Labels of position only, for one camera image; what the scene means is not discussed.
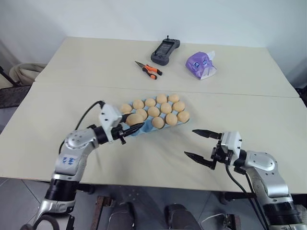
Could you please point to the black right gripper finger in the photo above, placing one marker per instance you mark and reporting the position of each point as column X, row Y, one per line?
column 197, row 158
column 206, row 134

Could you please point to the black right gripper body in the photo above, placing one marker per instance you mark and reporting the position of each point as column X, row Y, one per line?
column 219, row 154

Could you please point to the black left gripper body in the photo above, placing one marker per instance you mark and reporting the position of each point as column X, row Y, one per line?
column 118, row 133

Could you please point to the tan egg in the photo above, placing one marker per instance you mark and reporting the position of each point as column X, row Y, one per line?
column 158, row 122
column 166, row 107
column 126, row 108
column 138, row 104
column 161, row 97
column 173, row 98
column 183, row 116
column 142, row 113
column 178, row 106
column 134, row 119
column 153, row 111
column 150, row 102
column 171, row 118

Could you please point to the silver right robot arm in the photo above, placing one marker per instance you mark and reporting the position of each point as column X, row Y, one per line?
column 263, row 165

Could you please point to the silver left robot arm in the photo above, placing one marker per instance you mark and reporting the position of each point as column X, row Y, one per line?
column 72, row 163

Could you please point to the light blue egg tray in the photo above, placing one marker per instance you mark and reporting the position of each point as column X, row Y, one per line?
column 149, row 128

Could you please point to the black table clamp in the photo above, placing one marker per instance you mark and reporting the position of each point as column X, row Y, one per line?
column 237, row 196
column 86, row 188

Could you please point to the dark rounded shape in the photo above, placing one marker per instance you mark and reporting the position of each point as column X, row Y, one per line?
column 177, row 215
column 122, row 215

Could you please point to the purple tissue pack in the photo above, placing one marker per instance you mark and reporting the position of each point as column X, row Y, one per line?
column 200, row 63

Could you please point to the dark grey remote controller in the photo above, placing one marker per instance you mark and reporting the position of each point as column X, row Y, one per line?
column 165, row 51

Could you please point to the dark object beside table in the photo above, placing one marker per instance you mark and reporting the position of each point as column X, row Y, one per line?
column 302, row 93

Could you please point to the white round chair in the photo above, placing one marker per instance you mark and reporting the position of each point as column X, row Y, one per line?
column 24, row 72

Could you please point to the black fabric seat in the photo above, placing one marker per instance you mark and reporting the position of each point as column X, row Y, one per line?
column 12, row 94

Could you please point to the black stand leg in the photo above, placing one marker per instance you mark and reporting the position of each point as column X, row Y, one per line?
column 7, row 76

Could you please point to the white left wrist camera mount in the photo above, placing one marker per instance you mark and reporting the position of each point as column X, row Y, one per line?
column 109, row 116

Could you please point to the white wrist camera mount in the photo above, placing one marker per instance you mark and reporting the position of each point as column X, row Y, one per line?
column 231, row 141
column 109, row 116

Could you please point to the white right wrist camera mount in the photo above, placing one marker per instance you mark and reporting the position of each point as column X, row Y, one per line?
column 231, row 141

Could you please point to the rusty metal bracket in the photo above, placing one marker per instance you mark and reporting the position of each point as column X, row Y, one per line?
column 231, row 221
column 103, row 206

